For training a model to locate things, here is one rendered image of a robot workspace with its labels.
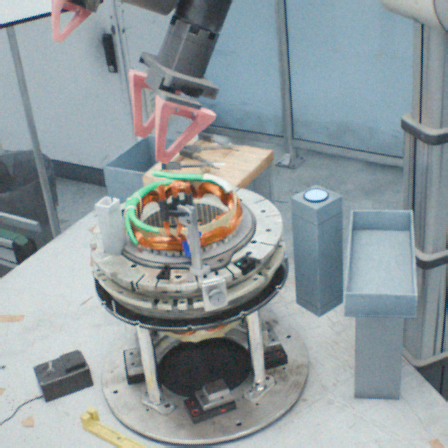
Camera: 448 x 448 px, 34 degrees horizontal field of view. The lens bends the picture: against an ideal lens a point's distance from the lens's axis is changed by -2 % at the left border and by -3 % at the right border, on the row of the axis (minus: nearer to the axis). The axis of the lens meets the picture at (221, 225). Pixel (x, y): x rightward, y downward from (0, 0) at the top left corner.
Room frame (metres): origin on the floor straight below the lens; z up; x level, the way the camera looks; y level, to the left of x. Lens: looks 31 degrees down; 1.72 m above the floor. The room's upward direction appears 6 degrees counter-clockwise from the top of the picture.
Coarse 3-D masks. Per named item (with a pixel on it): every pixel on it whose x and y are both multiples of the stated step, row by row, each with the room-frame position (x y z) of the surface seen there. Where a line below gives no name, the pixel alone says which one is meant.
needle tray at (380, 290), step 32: (352, 224) 1.09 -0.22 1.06; (384, 224) 1.11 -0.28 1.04; (352, 256) 1.04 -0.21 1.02; (384, 256) 1.03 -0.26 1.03; (352, 288) 0.95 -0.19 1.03; (384, 288) 0.94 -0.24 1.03; (416, 288) 0.88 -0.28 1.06; (384, 320) 0.94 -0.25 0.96; (384, 352) 0.94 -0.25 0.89; (384, 384) 0.94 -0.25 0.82
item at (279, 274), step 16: (96, 288) 1.03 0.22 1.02; (272, 288) 0.98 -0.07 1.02; (112, 304) 0.98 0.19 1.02; (240, 304) 0.95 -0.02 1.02; (256, 304) 0.94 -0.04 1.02; (144, 320) 0.93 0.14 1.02; (160, 320) 0.93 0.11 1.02; (176, 320) 0.92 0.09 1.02; (192, 320) 0.92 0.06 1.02; (208, 320) 0.92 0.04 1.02; (224, 320) 0.91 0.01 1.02
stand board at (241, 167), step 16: (208, 144) 1.46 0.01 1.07; (192, 160) 1.39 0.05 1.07; (208, 160) 1.38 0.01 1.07; (224, 160) 1.38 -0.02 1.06; (240, 160) 1.37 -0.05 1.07; (256, 160) 1.36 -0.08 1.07; (272, 160) 1.39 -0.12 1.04; (144, 176) 1.35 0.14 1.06; (224, 176) 1.31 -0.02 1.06; (240, 176) 1.30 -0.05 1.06; (256, 176) 1.33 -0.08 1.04
